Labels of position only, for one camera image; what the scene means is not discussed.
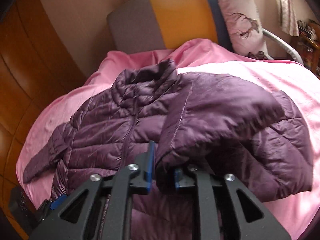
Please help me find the purple puffer jacket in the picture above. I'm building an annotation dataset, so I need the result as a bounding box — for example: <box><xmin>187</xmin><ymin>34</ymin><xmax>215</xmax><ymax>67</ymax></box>
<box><xmin>23</xmin><ymin>60</ymin><xmax>313</xmax><ymax>239</ymax></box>

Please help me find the wooden wardrobe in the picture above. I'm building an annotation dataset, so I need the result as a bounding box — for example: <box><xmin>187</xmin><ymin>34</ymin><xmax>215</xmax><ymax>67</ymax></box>
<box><xmin>1</xmin><ymin>0</ymin><xmax>85</xmax><ymax>239</ymax></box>

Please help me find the pink bed quilt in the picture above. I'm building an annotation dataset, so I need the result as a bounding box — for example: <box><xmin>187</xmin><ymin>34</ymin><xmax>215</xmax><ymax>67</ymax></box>
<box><xmin>16</xmin><ymin>38</ymin><xmax>319</xmax><ymax>239</ymax></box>

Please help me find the grey yellow blue headboard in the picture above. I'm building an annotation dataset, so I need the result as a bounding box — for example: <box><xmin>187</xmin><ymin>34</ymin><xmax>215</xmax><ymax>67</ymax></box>
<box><xmin>107</xmin><ymin>0</ymin><xmax>233</xmax><ymax>54</ymax></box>

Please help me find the deer print pillow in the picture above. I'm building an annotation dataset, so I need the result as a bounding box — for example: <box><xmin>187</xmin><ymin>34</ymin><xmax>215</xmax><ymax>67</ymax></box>
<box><xmin>217</xmin><ymin>0</ymin><xmax>268</xmax><ymax>56</ymax></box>

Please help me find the wooden desk with clutter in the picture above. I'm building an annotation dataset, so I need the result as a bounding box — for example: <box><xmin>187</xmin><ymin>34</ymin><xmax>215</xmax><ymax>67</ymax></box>
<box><xmin>291</xmin><ymin>19</ymin><xmax>319</xmax><ymax>79</ymax></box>

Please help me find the right pink curtain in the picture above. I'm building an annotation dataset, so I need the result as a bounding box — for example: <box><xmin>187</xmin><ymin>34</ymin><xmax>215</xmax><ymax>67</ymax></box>
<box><xmin>280</xmin><ymin>0</ymin><xmax>299</xmax><ymax>37</ymax></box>

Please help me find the grey metal bed rail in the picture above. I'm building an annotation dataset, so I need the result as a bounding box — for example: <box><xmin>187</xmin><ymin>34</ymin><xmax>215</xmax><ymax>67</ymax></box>
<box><xmin>262</xmin><ymin>28</ymin><xmax>304</xmax><ymax>65</ymax></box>

